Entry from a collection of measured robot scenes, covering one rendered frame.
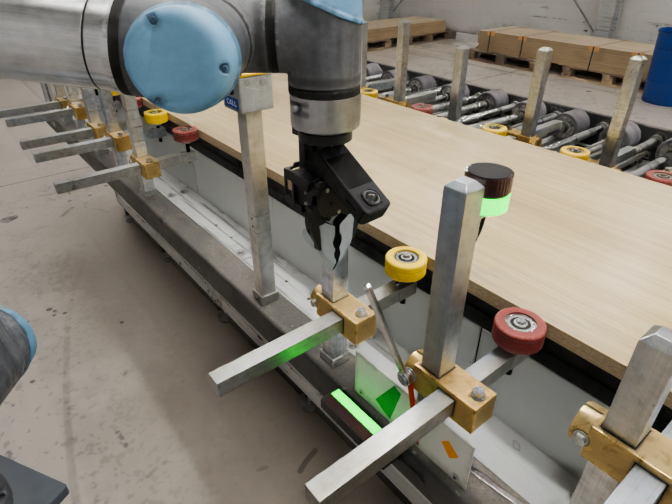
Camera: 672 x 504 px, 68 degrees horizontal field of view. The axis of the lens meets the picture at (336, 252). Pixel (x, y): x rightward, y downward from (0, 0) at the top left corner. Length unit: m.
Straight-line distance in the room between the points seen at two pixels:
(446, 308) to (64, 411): 1.64
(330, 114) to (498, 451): 0.69
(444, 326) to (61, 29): 0.55
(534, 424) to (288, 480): 0.90
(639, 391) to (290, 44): 0.51
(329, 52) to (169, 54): 0.20
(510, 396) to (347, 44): 0.70
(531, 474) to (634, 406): 0.45
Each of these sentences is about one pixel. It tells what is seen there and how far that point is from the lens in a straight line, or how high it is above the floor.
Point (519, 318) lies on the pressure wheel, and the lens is 0.84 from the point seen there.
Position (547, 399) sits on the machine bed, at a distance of 0.97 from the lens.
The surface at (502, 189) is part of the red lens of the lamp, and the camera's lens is 0.64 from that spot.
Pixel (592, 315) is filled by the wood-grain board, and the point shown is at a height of 0.90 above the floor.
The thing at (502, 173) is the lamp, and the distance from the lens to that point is 0.65.
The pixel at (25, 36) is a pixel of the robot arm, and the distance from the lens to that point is 0.53.
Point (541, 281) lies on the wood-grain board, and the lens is 0.96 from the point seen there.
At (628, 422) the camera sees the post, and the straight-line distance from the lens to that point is 0.61.
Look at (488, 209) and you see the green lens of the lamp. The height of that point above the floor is 1.14.
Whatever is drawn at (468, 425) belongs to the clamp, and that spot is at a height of 0.84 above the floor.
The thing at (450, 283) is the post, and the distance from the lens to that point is 0.66.
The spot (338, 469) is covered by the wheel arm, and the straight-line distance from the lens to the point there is 0.67.
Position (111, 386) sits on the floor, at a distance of 2.11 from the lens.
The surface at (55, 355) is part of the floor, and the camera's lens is 2.35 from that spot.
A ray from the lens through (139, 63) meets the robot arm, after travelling 0.48.
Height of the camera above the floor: 1.41
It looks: 32 degrees down
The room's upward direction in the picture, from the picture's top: straight up
